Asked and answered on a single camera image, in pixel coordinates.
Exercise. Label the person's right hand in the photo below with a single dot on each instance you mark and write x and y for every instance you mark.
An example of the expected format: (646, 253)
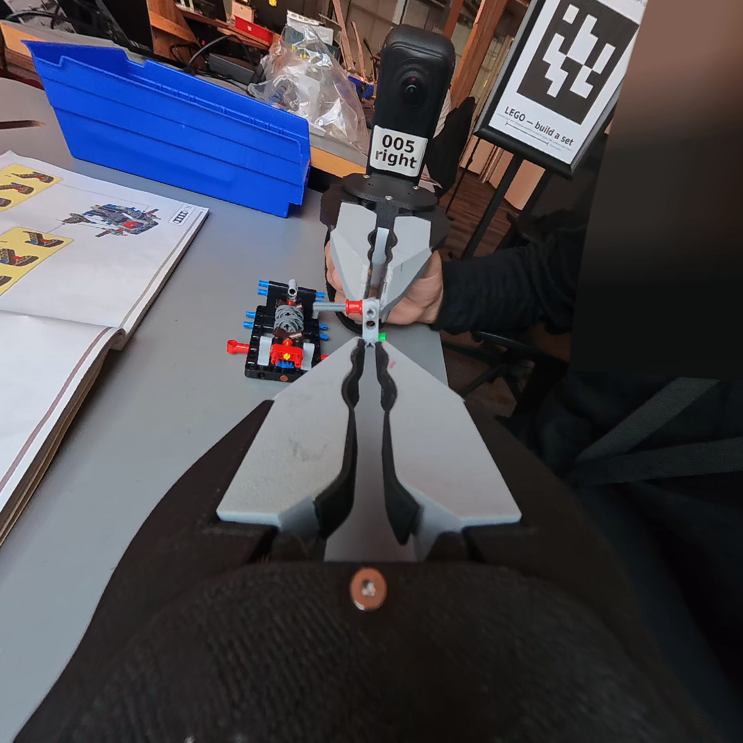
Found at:
(421, 296)

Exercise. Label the black lego engine assembly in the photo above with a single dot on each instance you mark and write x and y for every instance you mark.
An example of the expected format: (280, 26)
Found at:
(284, 348)

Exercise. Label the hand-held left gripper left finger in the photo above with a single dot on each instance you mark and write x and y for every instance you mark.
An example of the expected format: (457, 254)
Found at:
(296, 447)

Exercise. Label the small grey lego subassembly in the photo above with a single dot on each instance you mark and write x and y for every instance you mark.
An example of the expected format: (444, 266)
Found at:
(370, 325)

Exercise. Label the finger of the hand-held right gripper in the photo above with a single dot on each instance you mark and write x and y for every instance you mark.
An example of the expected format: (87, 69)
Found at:
(409, 255)
(351, 249)

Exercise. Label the wooden shelf unit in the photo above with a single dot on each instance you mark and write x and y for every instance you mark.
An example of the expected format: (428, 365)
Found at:
(168, 23)

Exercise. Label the person's right forearm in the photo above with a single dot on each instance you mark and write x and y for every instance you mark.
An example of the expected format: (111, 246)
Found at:
(511, 284)

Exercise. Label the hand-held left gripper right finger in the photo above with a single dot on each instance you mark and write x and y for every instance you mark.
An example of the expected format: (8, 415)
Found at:
(447, 458)

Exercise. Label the clear plastic bag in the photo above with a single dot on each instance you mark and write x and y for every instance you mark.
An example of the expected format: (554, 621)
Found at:
(313, 87)

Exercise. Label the open lego instruction booklet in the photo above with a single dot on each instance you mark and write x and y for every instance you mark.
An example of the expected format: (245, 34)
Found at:
(87, 278)

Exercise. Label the marker sign on black stand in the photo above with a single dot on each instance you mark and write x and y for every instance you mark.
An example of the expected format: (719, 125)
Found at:
(557, 127)

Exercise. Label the blue plastic bin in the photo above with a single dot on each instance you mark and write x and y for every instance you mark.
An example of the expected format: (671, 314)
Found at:
(174, 133)

